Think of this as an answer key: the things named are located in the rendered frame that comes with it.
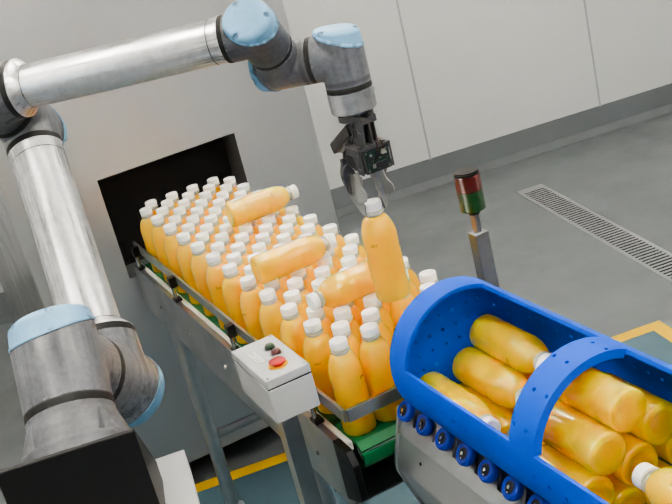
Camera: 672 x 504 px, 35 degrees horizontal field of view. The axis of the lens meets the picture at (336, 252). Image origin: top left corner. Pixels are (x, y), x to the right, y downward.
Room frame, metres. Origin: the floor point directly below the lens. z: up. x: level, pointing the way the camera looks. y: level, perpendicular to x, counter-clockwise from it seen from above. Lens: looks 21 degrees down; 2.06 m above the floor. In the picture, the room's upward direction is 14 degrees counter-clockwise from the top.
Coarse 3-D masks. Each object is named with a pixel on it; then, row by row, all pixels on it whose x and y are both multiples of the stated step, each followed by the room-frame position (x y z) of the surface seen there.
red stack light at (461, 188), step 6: (456, 180) 2.43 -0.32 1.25; (462, 180) 2.42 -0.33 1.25; (468, 180) 2.41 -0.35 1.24; (474, 180) 2.42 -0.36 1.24; (480, 180) 2.43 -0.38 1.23; (456, 186) 2.44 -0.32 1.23; (462, 186) 2.42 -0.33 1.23; (468, 186) 2.42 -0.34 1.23; (474, 186) 2.42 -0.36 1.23; (480, 186) 2.43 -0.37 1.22; (462, 192) 2.42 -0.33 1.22; (468, 192) 2.42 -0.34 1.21; (474, 192) 2.42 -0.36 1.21
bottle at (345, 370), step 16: (336, 352) 2.00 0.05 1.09; (352, 352) 2.01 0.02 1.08; (336, 368) 1.98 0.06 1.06; (352, 368) 1.98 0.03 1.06; (336, 384) 1.99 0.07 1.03; (352, 384) 1.98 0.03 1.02; (336, 400) 2.00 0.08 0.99; (352, 400) 1.98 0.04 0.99; (368, 416) 1.98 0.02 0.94; (352, 432) 1.98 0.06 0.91; (368, 432) 1.98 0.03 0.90
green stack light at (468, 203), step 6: (480, 192) 2.42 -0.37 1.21; (462, 198) 2.42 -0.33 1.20; (468, 198) 2.42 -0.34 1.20; (474, 198) 2.42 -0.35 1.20; (480, 198) 2.42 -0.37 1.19; (462, 204) 2.43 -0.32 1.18; (468, 204) 2.42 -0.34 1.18; (474, 204) 2.41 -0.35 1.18; (480, 204) 2.42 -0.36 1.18; (462, 210) 2.43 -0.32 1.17; (468, 210) 2.42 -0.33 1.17; (474, 210) 2.41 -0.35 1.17; (480, 210) 2.42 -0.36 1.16
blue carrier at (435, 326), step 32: (448, 288) 1.85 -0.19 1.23; (480, 288) 1.92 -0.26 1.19; (416, 320) 1.82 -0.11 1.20; (448, 320) 1.89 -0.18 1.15; (512, 320) 1.93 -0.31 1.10; (544, 320) 1.81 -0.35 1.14; (416, 352) 1.86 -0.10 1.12; (448, 352) 1.89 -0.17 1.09; (576, 352) 1.49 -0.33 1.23; (608, 352) 1.48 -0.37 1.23; (640, 352) 1.48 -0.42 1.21; (416, 384) 1.75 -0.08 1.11; (544, 384) 1.46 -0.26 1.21; (640, 384) 1.58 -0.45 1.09; (448, 416) 1.66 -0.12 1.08; (512, 416) 1.48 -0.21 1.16; (544, 416) 1.43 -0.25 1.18; (480, 448) 1.58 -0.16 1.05; (512, 448) 1.47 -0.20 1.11; (544, 480) 1.39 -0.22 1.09
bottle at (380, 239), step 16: (368, 224) 2.04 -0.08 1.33; (384, 224) 2.04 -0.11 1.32; (368, 240) 2.04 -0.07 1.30; (384, 240) 2.03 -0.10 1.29; (368, 256) 2.05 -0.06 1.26; (384, 256) 2.03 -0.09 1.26; (400, 256) 2.04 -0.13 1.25; (384, 272) 2.03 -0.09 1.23; (400, 272) 2.03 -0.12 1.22; (384, 288) 2.03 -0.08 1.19; (400, 288) 2.03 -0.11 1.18
